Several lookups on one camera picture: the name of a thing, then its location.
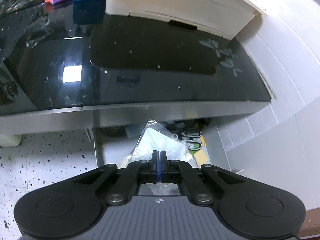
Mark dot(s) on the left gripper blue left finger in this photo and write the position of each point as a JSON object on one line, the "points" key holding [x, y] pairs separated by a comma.
{"points": [[135, 174]]}

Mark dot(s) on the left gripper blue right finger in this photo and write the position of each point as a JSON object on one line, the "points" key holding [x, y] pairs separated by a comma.
{"points": [[181, 173]]}

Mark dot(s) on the clear plastic bag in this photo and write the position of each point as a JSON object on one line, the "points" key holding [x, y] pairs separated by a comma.
{"points": [[155, 137]]}

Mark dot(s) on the black glossy drawer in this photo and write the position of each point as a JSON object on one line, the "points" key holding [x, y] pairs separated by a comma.
{"points": [[115, 173]]}

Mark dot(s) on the steel edged black countertop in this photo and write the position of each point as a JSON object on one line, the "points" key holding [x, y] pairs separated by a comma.
{"points": [[72, 66]]}

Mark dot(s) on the beige plastic storage box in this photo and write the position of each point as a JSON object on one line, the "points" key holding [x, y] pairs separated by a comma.
{"points": [[224, 18]]}

